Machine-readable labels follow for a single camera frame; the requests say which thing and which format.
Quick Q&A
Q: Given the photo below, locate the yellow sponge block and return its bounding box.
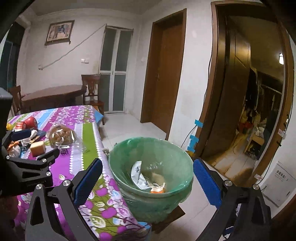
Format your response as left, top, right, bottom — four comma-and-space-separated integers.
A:
30, 141, 46, 157

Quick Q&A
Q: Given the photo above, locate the white face mask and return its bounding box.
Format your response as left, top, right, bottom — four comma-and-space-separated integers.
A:
12, 129, 37, 151

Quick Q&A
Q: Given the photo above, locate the blue cigarette box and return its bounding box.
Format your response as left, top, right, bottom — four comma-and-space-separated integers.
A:
32, 131, 47, 142

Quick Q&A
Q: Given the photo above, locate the red cigarette carton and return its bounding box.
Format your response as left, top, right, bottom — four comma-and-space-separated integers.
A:
14, 121, 26, 132

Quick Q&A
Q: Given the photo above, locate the orange white paper carton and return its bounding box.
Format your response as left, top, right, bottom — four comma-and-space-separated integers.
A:
150, 183, 166, 194

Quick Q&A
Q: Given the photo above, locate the green trash bin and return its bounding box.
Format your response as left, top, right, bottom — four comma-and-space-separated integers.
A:
108, 137, 193, 223

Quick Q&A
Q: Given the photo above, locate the white appliance box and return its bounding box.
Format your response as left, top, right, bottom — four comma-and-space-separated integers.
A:
261, 161, 296, 208

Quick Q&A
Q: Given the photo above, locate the yellow snack packet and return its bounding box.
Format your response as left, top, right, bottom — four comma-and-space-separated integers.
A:
6, 123, 13, 131

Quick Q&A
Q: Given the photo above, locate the red apple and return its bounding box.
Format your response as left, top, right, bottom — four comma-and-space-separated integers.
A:
23, 116, 38, 130

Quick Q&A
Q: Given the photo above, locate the bread in clear bag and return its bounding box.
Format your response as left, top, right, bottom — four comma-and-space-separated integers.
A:
46, 124, 88, 155

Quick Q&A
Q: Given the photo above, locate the floral purple tablecloth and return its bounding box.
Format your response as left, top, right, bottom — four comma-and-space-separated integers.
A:
8, 105, 151, 240

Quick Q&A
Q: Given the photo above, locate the wooden chair left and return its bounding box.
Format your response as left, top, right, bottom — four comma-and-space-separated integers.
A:
9, 85, 24, 115

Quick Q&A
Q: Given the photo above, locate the wooden chair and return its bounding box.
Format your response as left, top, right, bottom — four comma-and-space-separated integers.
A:
9, 85, 24, 115
81, 74, 104, 115

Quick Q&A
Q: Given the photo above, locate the dark wooden dining table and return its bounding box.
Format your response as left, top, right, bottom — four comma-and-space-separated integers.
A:
22, 85, 86, 111

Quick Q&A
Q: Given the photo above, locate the wooden chair right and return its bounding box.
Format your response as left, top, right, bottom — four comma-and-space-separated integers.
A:
81, 74, 104, 115

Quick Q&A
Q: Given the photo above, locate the dark window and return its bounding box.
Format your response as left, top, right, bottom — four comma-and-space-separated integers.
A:
1, 22, 25, 91

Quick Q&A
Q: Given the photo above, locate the brown wooden door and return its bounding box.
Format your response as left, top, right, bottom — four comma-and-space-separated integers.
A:
140, 9, 187, 140

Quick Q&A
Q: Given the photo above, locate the open dark wooden door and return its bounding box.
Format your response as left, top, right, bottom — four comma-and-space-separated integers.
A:
195, 16, 251, 160

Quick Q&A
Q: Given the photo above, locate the white glass double door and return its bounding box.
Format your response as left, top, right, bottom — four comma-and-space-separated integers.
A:
99, 26, 133, 113

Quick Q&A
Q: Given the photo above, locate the wall cable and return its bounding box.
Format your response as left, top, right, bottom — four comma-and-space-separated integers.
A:
38, 23, 107, 70

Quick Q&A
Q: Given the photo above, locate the framed wall picture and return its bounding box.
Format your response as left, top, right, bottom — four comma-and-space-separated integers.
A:
45, 20, 75, 46

